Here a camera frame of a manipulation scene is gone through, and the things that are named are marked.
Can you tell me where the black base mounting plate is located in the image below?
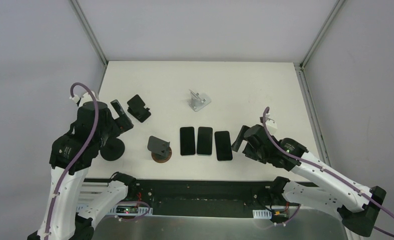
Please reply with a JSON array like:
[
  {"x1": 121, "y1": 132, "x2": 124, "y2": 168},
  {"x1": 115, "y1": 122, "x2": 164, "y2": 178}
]
[{"x1": 90, "y1": 178, "x2": 303, "y2": 220}]

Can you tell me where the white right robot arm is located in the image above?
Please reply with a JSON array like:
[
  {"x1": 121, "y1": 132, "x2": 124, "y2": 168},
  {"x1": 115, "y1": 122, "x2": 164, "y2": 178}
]
[{"x1": 232, "y1": 124, "x2": 386, "y2": 237}]

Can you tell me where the black folding phone stand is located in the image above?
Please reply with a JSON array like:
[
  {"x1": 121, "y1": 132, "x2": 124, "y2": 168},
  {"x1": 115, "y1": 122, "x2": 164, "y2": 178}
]
[{"x1": 127, "y1": 94, "x2": 151, "y2": 123}]

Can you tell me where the aluminium frame rail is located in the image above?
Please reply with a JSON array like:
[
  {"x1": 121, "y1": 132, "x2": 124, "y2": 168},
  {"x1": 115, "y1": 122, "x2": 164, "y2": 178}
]
[{"x1": 299, "y1": 187, "x2": 343, "y2": 210}]

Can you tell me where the black round disc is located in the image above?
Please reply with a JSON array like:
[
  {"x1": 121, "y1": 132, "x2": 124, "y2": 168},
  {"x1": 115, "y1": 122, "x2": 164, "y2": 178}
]
[{"x1": 100, "y1": 138, "x2": 125, "y2": 162}]

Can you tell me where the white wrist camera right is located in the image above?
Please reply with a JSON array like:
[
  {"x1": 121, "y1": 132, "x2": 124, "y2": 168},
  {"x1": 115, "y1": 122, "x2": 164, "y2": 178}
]
[{"x1": 265, "y1": 113, "x2": 278, "y2": 135}]

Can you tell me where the silver metal phone stand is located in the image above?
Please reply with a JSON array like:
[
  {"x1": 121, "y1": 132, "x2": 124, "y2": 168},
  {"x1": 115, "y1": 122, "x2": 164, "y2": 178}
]
[{"x1": 187, "y1": 90, "x2": 211, "y2": 112}]

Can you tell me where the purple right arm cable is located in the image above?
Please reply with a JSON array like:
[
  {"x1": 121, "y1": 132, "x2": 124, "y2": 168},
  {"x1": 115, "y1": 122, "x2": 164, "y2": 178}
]
[{"x1": 262, "y1": 106, "x2": 394, "y2": 240}]

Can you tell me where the black phone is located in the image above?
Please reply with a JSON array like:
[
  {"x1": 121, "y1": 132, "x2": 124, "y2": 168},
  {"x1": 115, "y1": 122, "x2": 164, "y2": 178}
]
[
  {"x1": 180, "y1": 126, "x2": 196, "y2": 156},
  {"x1": 214, "y1": 131, "x2": 233, "y2": 161}
]

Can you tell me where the dark phone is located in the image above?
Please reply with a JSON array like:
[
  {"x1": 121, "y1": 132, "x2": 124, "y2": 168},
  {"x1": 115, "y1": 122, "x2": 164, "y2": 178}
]
[{"x1": 196, "y1": 126, "x2": 213, "y2": 156}]

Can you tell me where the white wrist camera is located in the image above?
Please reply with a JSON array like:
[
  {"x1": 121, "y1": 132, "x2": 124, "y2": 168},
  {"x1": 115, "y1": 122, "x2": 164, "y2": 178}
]
[
  {"x1": 69, "y1": 91, "x2": 99, "y2": 107},
  {"x1": 265, "y1": 113, "x2": 278, "y2": 135}
]

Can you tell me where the grey stand with brown base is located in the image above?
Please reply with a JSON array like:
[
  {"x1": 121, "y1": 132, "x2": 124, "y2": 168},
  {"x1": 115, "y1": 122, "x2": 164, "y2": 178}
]
[{"x1": 147, "y1": 135, "x2": 172, "y2": 163}]

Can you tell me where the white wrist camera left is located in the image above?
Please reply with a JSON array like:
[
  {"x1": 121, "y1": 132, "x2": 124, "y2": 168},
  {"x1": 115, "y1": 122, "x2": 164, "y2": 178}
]
[{"x1": 69, "y1": 91, "x2": 99, "y2": 107}]

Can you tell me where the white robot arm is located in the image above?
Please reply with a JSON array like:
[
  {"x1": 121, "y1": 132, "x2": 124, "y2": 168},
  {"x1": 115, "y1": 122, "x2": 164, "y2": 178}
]
[{"x1": 28, "y1": 101, "x2": 136, "y2": 240}]

